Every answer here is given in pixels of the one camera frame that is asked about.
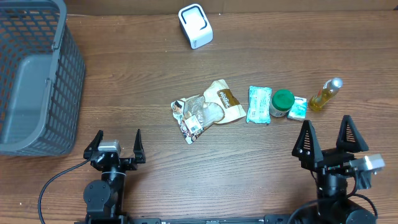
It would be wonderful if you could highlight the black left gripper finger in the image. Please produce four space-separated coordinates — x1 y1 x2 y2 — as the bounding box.
133 129 146 164
83 130 103 159

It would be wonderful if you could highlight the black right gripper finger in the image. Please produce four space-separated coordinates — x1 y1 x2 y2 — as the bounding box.
336 115 369 153
292 120 323 170

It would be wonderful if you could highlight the small teal tissue pack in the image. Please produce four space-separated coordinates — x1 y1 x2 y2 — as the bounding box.
287 96 308 121

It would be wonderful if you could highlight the green lid white jar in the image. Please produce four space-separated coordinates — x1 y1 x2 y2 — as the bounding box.
269 90 295 117

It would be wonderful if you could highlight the yellow dish soap bottle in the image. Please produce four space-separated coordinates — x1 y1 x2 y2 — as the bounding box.
308 77 343 111

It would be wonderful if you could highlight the brown nut snack bag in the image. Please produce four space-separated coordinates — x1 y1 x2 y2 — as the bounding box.
170 79 246 144

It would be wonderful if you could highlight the teal wet wipes pack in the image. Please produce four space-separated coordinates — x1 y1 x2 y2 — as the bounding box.
246 86 272 124

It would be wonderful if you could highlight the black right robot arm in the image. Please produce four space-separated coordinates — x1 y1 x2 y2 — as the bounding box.
287 115 385 223

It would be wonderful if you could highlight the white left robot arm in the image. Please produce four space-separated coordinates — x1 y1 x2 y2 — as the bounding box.
83 130 146 223

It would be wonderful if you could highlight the white barcode scanner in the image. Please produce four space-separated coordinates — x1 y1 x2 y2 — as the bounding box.
178 3 213 49

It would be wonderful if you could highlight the grey plastic mesh basket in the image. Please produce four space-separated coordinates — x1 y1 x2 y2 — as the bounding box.
1 0 86 156

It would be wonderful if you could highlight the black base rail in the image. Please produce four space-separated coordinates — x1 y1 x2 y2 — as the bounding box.
74 214 352 224

